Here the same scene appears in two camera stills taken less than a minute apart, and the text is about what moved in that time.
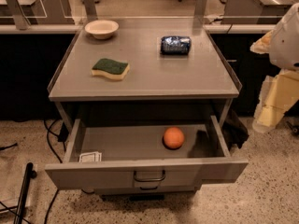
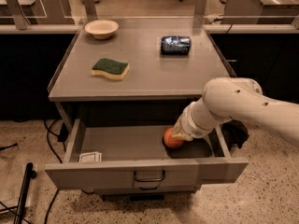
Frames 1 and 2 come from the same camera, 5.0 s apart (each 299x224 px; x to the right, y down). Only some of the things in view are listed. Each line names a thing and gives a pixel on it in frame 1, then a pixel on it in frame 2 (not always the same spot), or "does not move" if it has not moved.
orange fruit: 174,137 does not move
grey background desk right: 259,5 does not move
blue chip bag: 176,45 does not move
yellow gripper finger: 279,92 -> 178,132
